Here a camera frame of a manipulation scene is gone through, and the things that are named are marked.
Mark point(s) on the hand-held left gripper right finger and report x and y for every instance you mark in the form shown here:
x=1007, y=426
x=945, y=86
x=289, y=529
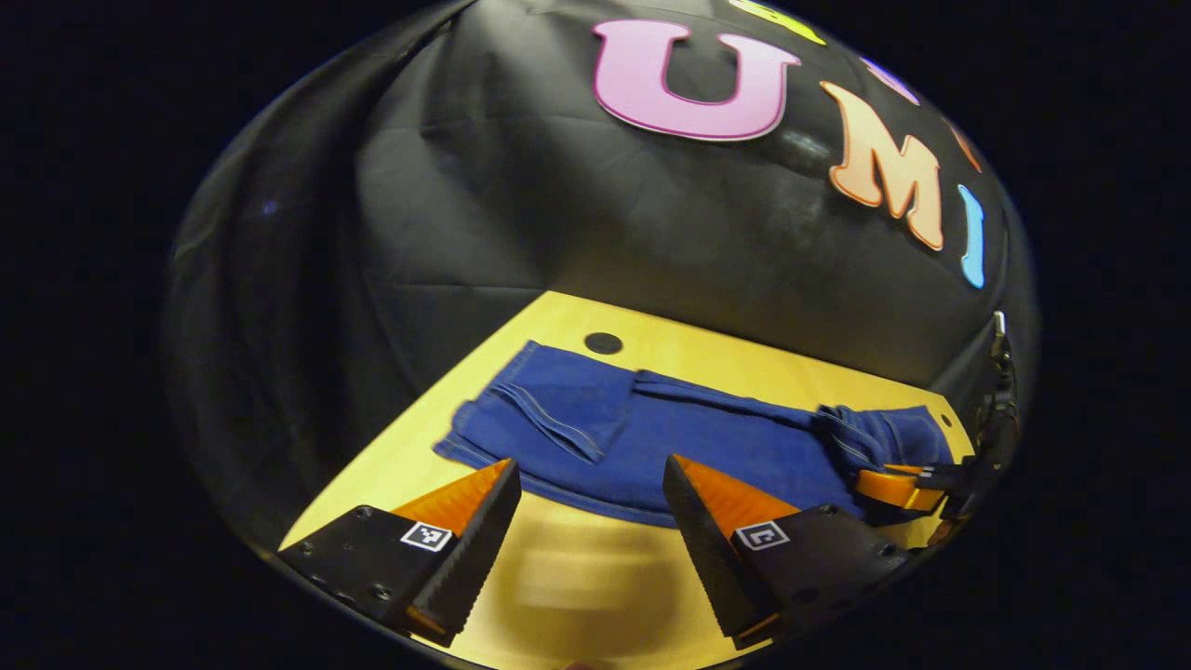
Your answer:
x=702, y=549

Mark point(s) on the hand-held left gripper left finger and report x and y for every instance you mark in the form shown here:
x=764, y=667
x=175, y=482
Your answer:
x=479, y=549

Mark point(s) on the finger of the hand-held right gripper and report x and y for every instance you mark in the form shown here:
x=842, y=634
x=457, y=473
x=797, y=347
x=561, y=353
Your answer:
x=893, y=487

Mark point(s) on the blue denim jeans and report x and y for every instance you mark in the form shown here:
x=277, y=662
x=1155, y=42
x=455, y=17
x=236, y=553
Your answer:
x=707, y=447

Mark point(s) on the black backdrop cloth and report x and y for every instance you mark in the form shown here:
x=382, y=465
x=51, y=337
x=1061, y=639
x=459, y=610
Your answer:
x=558, y=205

